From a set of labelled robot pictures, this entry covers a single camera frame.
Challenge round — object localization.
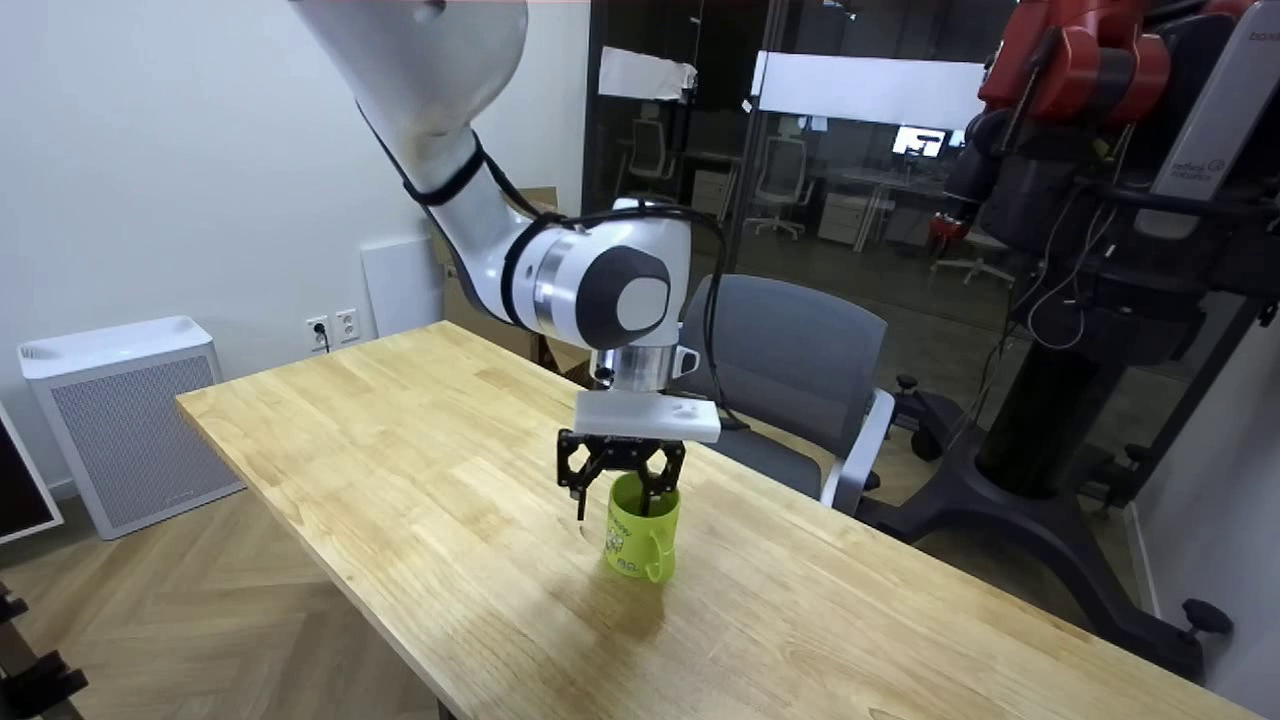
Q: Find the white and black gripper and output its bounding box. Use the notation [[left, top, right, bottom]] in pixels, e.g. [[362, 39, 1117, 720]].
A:
[[557, 382, 723, 525]]

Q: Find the green plastic cup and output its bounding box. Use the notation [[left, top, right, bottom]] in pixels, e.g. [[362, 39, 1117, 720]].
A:
[[601, 471, 684, 589]]

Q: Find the grey chair with white armrests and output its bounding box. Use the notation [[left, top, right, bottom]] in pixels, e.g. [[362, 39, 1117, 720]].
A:
[[672, 272, 900, 516]]

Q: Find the small frosted glass strip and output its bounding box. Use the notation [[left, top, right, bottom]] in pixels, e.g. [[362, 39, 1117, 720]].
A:
[[595, 43, 699, 102]]

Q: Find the white office swivel chair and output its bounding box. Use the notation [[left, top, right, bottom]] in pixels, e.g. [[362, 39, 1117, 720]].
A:
[[927, 196, 1020, 292]]

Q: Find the lit computer monitor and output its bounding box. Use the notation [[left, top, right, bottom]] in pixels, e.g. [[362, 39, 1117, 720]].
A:
[[890, 121, 954, 161]]

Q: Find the white frosted glass strip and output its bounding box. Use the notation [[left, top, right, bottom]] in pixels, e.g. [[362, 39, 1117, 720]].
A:
[[754, 47, 994, 132]]

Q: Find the white air purifier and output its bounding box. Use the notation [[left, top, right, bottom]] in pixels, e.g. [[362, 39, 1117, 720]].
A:
[[13, 311, 248, 542]]

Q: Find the dark framed screen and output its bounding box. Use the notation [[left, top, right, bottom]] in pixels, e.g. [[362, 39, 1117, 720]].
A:
[[0, 403, 70, 548]]

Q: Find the black stand foot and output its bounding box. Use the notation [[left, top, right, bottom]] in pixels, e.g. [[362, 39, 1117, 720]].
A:
[[0, 582, 92, 720]]

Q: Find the white wall panel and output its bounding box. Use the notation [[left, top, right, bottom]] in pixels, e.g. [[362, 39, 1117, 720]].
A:
[[357, 230, 451, 339]]

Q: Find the red and black pedestal robot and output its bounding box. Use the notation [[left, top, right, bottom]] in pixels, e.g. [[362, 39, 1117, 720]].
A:
[[853, 0, 1280, 682]]

